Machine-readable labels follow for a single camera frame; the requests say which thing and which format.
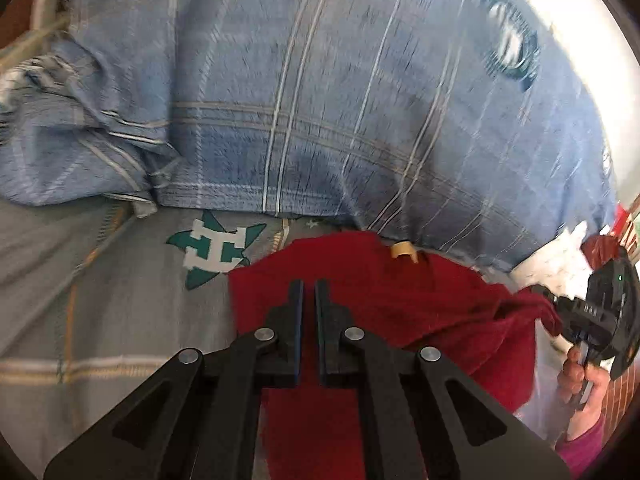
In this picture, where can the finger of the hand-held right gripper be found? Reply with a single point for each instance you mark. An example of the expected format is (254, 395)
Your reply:
(545, 294)

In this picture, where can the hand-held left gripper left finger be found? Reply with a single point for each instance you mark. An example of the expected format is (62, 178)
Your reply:
(299, 320)

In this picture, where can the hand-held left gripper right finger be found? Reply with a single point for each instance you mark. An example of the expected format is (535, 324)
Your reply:
(322, 335)

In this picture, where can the red knit sweater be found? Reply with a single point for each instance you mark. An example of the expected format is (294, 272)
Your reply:
(400, 305)

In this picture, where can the person's right forearm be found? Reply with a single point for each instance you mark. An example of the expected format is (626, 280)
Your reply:
(580, 455)

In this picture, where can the person's right hand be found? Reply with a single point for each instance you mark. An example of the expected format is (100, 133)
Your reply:
(595, 400)

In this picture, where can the red glossy bag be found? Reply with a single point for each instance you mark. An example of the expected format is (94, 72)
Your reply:
(600, 247)

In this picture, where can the grey patterned bed sheet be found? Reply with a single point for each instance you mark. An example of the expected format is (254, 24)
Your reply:
(100, 310)

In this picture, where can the blue plaid pillow with emblem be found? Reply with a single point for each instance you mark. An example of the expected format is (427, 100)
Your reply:
(350, 110)

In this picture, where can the wooden headboard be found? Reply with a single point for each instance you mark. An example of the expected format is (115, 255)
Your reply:
(20, 20)

